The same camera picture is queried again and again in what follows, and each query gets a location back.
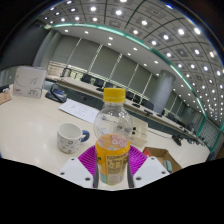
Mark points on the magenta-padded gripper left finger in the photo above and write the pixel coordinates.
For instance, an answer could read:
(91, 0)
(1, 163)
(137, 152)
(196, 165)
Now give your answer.
(75, 170)

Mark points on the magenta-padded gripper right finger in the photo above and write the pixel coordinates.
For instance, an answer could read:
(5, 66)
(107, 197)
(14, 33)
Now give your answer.
(150, 170)

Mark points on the yellow-capped orange drink bottle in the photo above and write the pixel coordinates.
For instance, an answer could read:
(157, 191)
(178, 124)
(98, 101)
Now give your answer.
(112, 160)

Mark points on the brown open cardboard box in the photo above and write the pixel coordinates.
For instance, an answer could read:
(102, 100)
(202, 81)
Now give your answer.
(160, 156)

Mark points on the grey-green block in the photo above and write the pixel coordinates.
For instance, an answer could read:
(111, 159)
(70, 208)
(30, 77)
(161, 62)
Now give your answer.
(168, 166)

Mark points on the white open organizer box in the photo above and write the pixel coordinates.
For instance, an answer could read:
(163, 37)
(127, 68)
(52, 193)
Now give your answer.
(140, 131)

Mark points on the white printed paper sheet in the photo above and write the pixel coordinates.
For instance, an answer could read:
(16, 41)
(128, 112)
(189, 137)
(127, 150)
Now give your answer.
(78, 110)

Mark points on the black desk phone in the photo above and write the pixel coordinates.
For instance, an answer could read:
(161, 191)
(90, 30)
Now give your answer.
(56, 94)

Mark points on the long curved conference desk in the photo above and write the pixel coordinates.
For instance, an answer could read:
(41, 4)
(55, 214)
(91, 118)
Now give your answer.
(76, 85)

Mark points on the black office chairs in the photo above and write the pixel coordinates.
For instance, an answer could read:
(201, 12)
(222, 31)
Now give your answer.
(99, 82)

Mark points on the white cardboard box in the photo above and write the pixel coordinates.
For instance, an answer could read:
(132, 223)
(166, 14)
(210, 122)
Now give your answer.
(29, 81)

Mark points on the brown flat envelope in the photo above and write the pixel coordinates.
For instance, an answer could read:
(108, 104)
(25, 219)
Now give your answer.
(5, 96)

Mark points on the ceiling lights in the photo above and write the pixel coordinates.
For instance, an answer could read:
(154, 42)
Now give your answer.
(181, 31)

